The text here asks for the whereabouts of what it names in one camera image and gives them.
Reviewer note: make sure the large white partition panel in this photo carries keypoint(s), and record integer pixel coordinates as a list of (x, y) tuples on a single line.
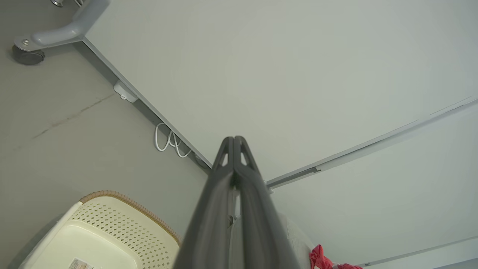
[(280, 67)]

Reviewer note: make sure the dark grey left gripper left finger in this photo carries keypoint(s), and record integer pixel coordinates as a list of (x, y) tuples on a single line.
[(209, 224)]

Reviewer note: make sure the dark partition edge post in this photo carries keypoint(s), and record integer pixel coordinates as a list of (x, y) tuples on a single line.
[(298, 175)]

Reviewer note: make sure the white power adapter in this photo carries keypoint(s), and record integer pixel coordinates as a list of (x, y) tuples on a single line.
[(125, 92)]

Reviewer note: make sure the red garment with white stripes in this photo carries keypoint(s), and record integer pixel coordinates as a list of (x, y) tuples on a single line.
[(319, 259)]

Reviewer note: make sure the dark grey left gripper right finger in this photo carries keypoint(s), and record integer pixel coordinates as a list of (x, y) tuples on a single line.
[(261, 224)]

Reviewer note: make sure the cream perforated laundry basket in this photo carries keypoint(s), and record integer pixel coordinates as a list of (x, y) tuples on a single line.
[(112, 239)]

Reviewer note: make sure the black caster wheel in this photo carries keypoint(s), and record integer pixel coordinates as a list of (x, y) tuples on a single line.
[(28, 56)]

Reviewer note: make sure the paper sticker inside basket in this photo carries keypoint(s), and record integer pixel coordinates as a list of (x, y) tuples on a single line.
[(79, 263)]

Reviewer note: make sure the grey metal stand leg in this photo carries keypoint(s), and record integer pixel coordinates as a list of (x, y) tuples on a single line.
[(58, 2)]

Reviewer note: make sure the grey table leg with caster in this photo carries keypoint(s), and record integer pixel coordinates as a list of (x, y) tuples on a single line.
[(59, 33)]

